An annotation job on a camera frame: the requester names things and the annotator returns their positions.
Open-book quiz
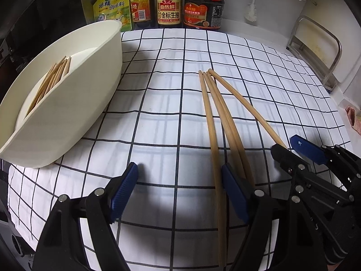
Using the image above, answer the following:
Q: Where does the wooden chopstick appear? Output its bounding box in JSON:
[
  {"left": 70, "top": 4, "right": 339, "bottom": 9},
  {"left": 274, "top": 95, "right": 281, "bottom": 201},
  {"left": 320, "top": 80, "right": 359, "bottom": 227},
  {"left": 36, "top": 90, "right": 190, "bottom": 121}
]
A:
[
  {"left": 26, "top": 63, "right": 57, "bottom": 115},
  {"left": 203, "top": 72, "right": 245, "bottom": 178},
  {"left": 207, "top": 69, "right": 286, "bottom": 148},
  {"left": 28, "top": 57, "right": 65, "bottom": 113},
  {"left": 45, "top": 56, "right": 67, "bottom": 94},
  {"left": 62, "top": 56, "right": 72, "bottom": 77},
  {"left": 35, "top": 56, "right": 67, "bottom": 104},
  {"left": 53, "top": 59, "right": 66, "bottom": 86},
  {"left": 204, "top": 72, "right": 255, "bottom": 186},
  {"left": 198, "top": 70, "right": 226, "bottom": 267}
]

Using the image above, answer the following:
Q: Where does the right hand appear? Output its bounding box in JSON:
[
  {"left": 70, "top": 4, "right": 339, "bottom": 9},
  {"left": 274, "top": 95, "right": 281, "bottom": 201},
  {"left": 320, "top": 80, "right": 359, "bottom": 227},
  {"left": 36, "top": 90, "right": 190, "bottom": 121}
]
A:
[{"left": 327, "top": 262, "right": 341, "bottom": 271}]

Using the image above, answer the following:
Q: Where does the pink sponge cloth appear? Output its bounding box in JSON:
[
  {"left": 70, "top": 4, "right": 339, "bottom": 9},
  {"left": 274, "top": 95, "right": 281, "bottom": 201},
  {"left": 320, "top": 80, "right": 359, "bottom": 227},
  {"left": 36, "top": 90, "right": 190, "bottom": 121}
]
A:
[{"left": 345, "top": 106, "right": 361, "bottom": 135}]

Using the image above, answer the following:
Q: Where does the metal rack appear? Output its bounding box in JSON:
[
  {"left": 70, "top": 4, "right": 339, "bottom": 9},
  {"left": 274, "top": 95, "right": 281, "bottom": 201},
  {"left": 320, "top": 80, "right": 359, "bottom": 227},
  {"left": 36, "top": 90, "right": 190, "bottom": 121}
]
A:
[{"left": 286, "top": 15, "right": 342, "bottom": 92}]

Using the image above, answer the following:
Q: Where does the white oval bowl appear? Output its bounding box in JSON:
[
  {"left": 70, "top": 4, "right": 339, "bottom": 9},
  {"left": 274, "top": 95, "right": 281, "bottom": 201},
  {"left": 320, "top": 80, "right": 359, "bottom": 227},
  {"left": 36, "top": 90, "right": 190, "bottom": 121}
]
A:
[{"left": 1, "top": 20, "right": 122, "bottom": 168}]

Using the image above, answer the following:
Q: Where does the wooden chopstick on cloth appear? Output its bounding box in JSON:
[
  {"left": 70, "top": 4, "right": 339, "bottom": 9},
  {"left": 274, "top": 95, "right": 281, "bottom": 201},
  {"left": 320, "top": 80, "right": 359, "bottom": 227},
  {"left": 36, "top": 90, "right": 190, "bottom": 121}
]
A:
[
  {"left": 207, "top": 69, "right": 286, "bottom": 148},
  {"left": 204, "top": 72, "right": 255, "bottom": 186},
  {"left": 203, "top": 72, "right": 245, "bottom": 178},
  {"left": 198, "top": 70, "right": 226, "bottom": 267}
]

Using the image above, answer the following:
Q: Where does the white black checkered cloth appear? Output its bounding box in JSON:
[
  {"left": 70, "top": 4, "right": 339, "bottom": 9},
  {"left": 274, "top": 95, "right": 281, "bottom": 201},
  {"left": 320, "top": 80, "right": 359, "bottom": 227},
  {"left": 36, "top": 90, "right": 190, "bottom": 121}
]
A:
[{"left": 7, "top": 29, "right": 352, "bottom": 270}]

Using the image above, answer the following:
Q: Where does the white dish brush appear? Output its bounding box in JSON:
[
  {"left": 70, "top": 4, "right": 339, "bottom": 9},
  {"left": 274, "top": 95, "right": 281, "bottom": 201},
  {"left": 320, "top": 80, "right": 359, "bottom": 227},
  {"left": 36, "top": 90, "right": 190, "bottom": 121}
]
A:
[{"left": 243, "top": 0, "right": 257, "bottom": 23}]

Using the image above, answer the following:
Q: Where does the large dark soy sauce jug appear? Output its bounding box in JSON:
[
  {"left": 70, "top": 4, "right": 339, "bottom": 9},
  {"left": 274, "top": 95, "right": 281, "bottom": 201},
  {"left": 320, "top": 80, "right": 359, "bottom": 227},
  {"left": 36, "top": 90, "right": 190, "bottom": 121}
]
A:
[{"left": 184, "top": 0, "right": 224, "bottom": 30}]

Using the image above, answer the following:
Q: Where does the clear soy sauce bottle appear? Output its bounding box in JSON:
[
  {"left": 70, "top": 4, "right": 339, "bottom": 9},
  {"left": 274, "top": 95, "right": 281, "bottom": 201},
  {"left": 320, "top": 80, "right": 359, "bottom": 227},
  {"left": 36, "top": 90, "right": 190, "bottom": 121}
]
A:
[{"left": 157, "top": 0, "right": 182, "bottom": 28}]

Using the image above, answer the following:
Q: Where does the yellow seasoning pouch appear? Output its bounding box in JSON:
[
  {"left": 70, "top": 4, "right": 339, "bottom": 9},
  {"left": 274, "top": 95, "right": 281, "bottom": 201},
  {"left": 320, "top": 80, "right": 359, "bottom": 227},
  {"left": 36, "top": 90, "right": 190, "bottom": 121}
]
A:
[{"left": 93, "top": 0, "right": 132, "bottom": 32}]

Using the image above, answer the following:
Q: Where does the yellow-cap vinegar bottle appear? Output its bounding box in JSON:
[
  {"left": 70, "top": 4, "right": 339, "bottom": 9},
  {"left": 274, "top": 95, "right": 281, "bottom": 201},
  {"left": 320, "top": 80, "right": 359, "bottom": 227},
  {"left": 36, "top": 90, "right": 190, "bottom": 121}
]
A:
[{"left": 130, "top": 0, "right": 155, "bottom": 29}]

